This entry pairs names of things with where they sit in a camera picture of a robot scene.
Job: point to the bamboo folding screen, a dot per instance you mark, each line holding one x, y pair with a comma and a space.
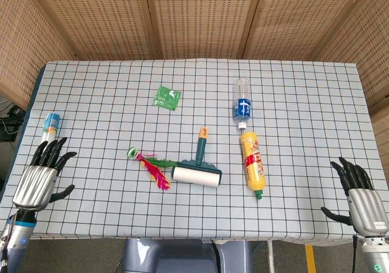
194, 17

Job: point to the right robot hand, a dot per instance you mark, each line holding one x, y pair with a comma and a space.
364, 204

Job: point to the colourful feather shuttlecock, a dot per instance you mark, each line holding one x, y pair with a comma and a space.
153, 169

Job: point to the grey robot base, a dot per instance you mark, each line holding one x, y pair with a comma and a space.
185, 256

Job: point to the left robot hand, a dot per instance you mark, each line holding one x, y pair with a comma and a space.
35, 181

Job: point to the clear bottle with blue label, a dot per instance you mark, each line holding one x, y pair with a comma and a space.
242, 102

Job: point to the stack of paper cups sleeve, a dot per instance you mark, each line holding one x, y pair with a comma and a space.
51, 128

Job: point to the checkered tablecloth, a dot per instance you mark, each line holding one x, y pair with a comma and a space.
194, 133

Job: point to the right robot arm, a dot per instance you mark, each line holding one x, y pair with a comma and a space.
376, 254

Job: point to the teal lint roller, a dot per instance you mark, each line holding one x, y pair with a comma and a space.
199, 166

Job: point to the yellow plastic bottle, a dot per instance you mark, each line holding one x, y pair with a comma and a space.
253, 164

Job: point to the green foil sachet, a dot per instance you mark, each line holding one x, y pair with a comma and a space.
166, 98

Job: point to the white table leg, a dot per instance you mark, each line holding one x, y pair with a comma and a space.
270, 256

